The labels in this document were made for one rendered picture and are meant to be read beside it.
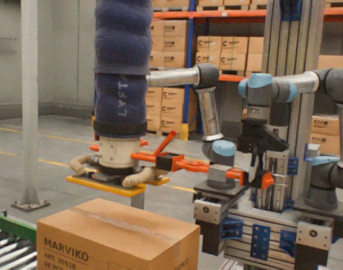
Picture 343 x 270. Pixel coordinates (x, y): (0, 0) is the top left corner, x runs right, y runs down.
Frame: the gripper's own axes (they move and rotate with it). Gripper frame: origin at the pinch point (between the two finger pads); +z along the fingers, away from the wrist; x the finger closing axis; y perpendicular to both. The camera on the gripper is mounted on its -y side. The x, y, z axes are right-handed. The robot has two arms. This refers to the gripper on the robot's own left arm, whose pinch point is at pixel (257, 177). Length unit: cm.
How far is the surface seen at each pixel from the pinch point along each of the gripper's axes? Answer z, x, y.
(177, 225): 33, -14, 39
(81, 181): 12, 16, 68
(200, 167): -0.4, 3.5, 20.3
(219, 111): 59, -810, 392
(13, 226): 66, -17, 159
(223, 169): -1.3, 3.4, 11.2
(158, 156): -2.0, 6.0, 37.4
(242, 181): 1.5, 4.3, 3.6
